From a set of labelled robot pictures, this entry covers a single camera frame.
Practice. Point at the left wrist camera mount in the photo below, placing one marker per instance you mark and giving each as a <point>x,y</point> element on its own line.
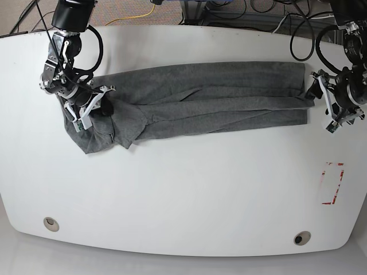
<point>336,115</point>

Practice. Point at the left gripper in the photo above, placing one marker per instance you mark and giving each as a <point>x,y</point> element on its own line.
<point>340,92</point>

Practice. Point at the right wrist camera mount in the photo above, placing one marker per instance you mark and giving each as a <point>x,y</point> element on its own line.
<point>79,117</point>

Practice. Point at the table cable grommet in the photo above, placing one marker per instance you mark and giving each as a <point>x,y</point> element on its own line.
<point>302,238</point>
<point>51,224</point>

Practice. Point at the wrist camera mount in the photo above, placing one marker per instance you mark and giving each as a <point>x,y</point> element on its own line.
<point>79,117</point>
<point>336,115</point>

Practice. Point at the grey t-shirt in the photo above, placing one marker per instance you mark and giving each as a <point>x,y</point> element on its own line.
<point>194,99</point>

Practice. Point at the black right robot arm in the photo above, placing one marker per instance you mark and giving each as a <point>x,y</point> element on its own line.
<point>60,77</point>

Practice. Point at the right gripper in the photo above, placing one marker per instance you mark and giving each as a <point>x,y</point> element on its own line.
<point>80,97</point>

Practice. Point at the right table cable grommet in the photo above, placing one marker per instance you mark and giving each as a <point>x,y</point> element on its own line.
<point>302,238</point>

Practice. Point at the red tape rectangle marking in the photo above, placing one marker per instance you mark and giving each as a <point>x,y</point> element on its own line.
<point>331,180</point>

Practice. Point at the left table cable grommet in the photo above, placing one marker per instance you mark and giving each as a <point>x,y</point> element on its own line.
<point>51,224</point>

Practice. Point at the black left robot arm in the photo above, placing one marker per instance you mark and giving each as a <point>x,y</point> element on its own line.
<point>350,16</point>

